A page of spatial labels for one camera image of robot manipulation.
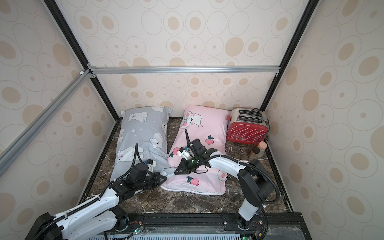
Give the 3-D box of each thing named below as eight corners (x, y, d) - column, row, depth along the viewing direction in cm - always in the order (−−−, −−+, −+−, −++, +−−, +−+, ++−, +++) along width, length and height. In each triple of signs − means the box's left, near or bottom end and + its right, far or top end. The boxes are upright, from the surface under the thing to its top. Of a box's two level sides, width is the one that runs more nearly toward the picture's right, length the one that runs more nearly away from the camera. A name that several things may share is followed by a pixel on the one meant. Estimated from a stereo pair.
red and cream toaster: (226, 142, 108) (231, 125, 93) (227, 124, 119) (231, 106, 104) (260, 147, 105) (270, 130, 90) (257, 128, 116) (267, 110, 102)
